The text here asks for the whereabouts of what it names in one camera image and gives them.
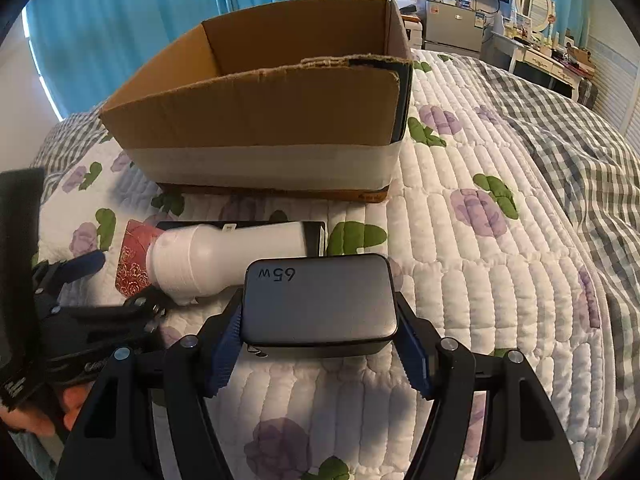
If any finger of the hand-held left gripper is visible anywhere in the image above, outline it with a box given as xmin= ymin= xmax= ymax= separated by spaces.
xmin=50 ymin=291 xmax=169 ymax=356
xmin=32 ymin=249 xmax=107 ymax=307

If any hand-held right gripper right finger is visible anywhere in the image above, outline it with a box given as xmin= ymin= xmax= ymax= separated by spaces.
xmin=392 ymin=290 xmax=581 ymax=480

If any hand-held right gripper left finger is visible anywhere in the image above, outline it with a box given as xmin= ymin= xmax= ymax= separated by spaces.
xmin=55 ymin=287 xmax=246 ymax=480

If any white plastic bottle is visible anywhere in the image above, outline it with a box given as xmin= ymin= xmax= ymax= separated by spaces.
xmin=146 ymin=221 xmax=307 ymax=306

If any grey 65W charger block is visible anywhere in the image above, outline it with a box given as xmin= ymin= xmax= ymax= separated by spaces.
xmin=240 ymin=254 xmax=401 ymax=359

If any brown cardboard box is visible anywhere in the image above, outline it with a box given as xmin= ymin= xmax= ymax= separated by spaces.
xmin=98 ymin=0 xmax=415 ymax=204

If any person's left hand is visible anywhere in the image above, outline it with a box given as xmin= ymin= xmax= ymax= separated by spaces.
xmin=0 ymin=382 xmax=94 ymax=437

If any red patterned packet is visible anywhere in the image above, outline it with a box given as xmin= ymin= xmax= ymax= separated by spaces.
xmin=115 ymin=219 xmax=166 ymax=298

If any white floral quilt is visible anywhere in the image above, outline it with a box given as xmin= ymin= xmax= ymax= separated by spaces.
xmin=30 ymin=50 xmax=621 ymax=480

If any flat black box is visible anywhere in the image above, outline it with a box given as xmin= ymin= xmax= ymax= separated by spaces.
xmin=156 ymin=220 xmax=327 ymax=257

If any grey checked blanket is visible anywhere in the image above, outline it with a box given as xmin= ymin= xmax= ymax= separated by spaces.
xmin=435 ymin=52 xmax=640 ymax=361

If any white dressing table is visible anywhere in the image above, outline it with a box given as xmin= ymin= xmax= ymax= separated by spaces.
xmin=482 ymin=29 xmax=597 ymax=102

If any small silver fridge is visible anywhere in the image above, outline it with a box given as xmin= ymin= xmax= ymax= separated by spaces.
xmin=424 ymin=0 xmax=487 ymax=54

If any white louvred wardrobe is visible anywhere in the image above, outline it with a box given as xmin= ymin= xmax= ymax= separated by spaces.
xmin=582 ymin=7 xmax=640 ymax=137

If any white oval mirror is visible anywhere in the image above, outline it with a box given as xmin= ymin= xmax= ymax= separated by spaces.
xmin=515 ymin=0 xmax=557 ymax=32

